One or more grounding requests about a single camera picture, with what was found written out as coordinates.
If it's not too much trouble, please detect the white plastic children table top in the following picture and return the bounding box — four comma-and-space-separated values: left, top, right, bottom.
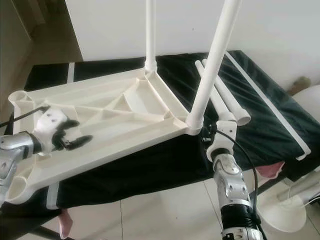
7, 67, 206, 205

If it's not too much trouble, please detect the white plastic table leg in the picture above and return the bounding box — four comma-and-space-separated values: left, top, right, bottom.
195, 60, 237, 124
186, 0, 243, 135
202, 58, 252, 126
144, 0, 158, 76

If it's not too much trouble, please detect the black table cloth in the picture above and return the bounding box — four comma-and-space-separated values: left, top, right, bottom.
0, 50, 320, 240

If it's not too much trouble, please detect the pink cloth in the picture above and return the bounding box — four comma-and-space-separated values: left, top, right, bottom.
256, 161, 287, 180
59, 210, 75, 240

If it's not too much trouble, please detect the brown furry object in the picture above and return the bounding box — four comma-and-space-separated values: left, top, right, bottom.
289, 76, 312, 96

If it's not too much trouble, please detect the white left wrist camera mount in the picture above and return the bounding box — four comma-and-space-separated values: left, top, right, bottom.
36, 107, 68, 153

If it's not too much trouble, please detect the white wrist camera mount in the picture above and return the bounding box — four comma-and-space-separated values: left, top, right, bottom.
209, 120, 237, 162
36, 107, 68, 153

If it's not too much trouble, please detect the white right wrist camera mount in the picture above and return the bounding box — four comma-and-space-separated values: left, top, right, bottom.
209, 120, 237, 162

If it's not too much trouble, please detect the black metal table frame leg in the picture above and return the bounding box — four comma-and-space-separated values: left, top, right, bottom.
30, 224, 76, 240
254, 175, 293, 201

